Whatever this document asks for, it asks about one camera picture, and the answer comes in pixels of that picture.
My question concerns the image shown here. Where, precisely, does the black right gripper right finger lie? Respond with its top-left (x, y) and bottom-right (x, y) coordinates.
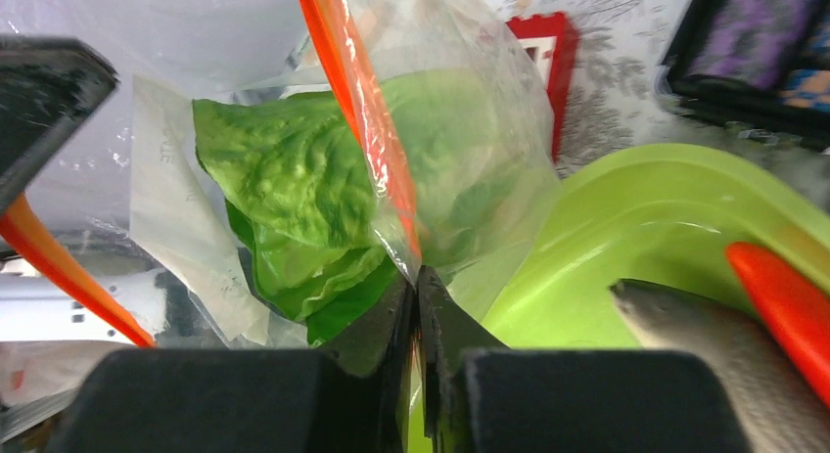
top-left (416, 267), bottom-right (750, 452)

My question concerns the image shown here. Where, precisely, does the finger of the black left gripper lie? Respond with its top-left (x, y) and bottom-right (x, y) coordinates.
top-left (1, 34), bottom-right (119, 210)

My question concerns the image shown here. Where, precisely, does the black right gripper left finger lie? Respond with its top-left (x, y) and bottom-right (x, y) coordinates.
top-left (47, 277), bottom-right (415, 452)

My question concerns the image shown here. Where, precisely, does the green toy cabbage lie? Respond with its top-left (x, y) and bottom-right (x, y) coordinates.
top-left (192, 68), bottom-right (512, 345)

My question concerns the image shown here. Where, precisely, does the clear zip top bag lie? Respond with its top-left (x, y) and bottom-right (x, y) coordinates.
top-left (1, 0), bottom-right (560, 346)

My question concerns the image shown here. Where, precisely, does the green plastic tray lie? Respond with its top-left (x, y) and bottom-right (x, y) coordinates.
top-left (408, 143), bottom-right (830, 453)

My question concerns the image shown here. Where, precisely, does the grey toy fish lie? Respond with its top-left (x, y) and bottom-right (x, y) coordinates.
top-left (610, 279), bottom-right (829, 452)

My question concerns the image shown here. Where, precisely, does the orange toy carrot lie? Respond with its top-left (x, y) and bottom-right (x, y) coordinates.
top-left (725, 243), bottom-right (829, 404)

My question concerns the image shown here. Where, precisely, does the red white window brick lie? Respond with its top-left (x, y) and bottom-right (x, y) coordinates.
top-left (507, 12), bottom-right (579, 162)

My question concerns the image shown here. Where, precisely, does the black poker chip case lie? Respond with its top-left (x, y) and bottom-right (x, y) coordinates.
top-left (655, 0), bottom-right (829, 152)

